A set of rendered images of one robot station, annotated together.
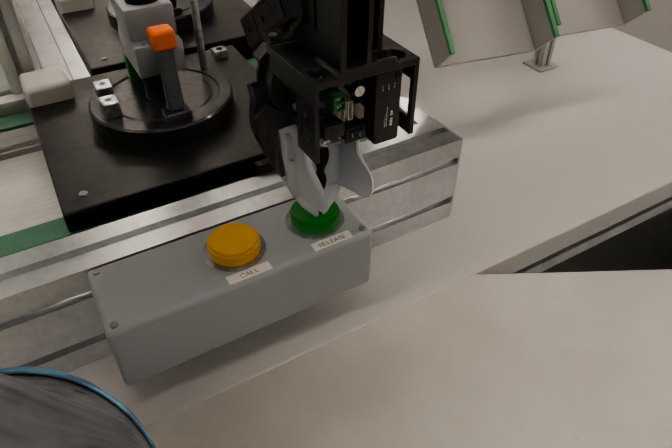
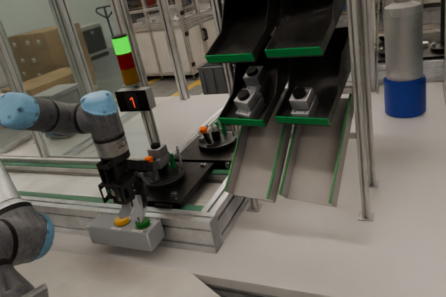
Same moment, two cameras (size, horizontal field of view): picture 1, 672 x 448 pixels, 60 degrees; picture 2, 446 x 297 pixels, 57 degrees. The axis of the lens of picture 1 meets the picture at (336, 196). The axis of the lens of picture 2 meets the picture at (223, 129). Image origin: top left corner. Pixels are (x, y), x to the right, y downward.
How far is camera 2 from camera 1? 0.98 m
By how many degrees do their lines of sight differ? 52
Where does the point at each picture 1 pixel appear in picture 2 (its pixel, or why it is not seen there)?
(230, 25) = (226, 154)
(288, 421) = (110, 274)
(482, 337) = (164, 288)
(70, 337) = not seen: hidden behind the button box
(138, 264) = (107, 215)
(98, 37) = (191, 148)
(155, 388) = (105, 250)
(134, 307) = (95, 223)
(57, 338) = not seen: hidden behind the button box
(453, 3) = (250, 172)
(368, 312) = (156, 264)
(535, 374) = not seen: outside the picture
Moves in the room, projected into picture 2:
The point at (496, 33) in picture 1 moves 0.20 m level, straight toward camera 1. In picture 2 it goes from (261, 189) to (188, 216)
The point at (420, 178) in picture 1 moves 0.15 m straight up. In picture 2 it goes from (195, 231) to (182, 181)
